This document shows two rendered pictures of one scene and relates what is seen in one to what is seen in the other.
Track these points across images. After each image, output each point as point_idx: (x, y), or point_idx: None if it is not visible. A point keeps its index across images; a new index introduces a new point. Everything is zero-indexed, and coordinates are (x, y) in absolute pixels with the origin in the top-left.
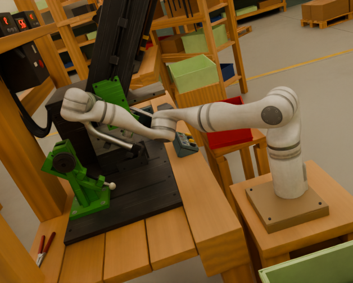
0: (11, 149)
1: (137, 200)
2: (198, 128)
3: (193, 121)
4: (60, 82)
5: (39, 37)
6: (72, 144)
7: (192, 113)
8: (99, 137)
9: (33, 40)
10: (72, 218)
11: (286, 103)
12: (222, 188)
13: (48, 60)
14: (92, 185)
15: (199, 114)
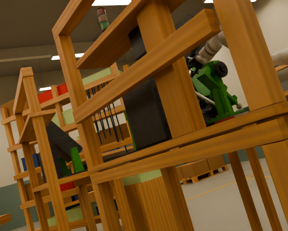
0: (180, 59)
1: None
2: None
3: (287, 52)
4: (86, 120)
5: (76, 81)
6: (164, 113)
7: (285, 49)
8: (199, 96)
9: (71, 83)
10: (229, 114)
11: None
12: (252, 200)
13: (80, 100)
14: (232, 96)
15: None
